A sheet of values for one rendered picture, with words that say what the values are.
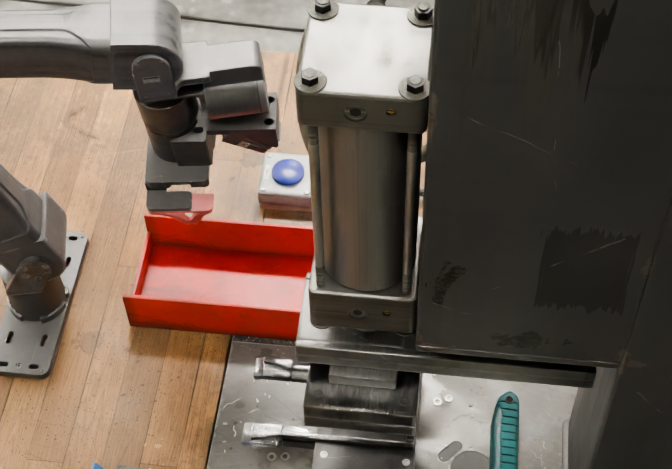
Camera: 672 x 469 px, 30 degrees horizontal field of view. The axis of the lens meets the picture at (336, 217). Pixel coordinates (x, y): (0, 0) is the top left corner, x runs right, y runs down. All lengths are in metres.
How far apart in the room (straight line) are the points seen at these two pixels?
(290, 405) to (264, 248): 0.21
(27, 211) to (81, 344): 0.20
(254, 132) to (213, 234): 0.27
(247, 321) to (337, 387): 0.31
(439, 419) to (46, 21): 0.59
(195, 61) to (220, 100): 0.04
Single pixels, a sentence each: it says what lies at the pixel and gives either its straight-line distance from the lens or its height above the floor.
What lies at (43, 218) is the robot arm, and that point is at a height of 1.06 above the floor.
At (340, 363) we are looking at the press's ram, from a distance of 1.11.
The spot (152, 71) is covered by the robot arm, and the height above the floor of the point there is 1.30.
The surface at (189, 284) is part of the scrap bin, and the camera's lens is 1.48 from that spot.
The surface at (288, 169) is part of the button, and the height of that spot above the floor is 0.94.
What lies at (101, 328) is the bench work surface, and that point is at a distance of 1.47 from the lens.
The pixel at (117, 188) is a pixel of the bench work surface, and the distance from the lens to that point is 1.59.
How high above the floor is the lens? 2.11
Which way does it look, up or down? 52 degrees down
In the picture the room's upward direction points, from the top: 2 degrees counter-clockwise
